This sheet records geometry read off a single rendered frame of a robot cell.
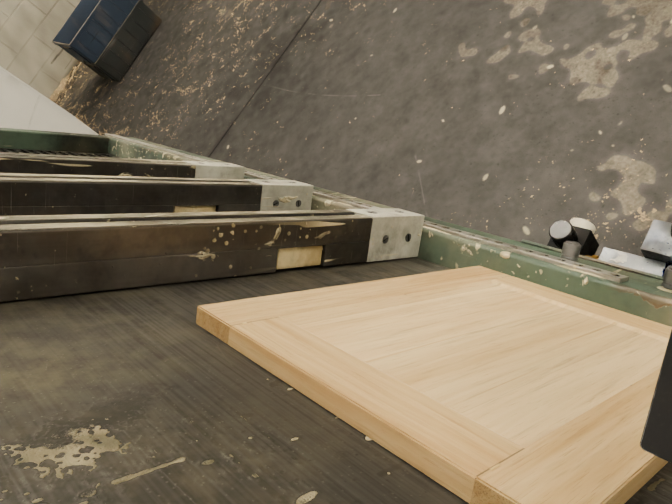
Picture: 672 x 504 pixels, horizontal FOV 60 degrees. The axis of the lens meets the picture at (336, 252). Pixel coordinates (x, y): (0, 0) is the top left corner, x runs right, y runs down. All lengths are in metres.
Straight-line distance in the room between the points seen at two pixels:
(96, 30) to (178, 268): 4.13
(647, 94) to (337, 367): 1.81
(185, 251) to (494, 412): 0.39
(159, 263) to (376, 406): 0.34
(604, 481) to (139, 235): 0.49
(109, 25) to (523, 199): 3.50
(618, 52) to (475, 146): 0.56
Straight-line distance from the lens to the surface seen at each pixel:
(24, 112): 4.36
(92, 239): 0.64
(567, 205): 1.99
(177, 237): 0.68
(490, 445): 0.41
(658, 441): 0.22
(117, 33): 4.80
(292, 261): 0.79
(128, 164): 1.21
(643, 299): 0.82
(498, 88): 2.39
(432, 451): 0.39
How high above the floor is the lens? 1.65
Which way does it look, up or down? 45 degrees down
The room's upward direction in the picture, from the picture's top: 52 degrees counter-clockwise
